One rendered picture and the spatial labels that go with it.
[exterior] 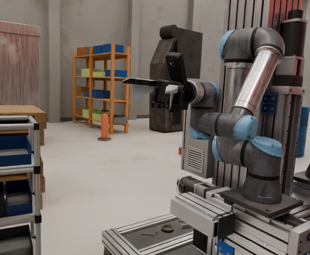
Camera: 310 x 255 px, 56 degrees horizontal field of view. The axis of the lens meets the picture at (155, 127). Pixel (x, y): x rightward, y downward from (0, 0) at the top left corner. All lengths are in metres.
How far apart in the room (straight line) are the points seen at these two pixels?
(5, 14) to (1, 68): 3.78
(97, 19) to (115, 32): 0.71
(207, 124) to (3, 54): 4.81
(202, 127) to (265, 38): 0.40
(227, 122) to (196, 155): 0.68
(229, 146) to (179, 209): 0.36
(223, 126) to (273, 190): 0.37
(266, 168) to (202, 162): 0.47
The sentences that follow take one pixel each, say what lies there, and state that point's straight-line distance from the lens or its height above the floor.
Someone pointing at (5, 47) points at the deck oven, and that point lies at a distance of 5.50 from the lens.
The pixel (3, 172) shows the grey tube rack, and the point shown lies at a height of 0.75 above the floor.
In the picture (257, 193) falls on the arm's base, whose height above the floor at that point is 0.85.
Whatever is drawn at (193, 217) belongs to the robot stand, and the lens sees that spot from 1.25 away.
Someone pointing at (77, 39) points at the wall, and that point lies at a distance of 9.51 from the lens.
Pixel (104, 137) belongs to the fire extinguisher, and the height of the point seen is 0.08.
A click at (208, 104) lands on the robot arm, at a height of 1.18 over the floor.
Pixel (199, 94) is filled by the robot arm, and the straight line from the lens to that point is 0.89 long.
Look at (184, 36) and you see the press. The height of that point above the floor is 2.43.
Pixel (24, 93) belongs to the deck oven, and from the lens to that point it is 5.54.
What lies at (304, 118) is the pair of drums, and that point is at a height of 0.74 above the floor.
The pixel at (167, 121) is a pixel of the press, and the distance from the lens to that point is 7.52.
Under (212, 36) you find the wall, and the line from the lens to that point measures 12.78.
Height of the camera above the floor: 1.23
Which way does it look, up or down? 8 degrees down
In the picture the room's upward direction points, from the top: 2 degrees clockwise
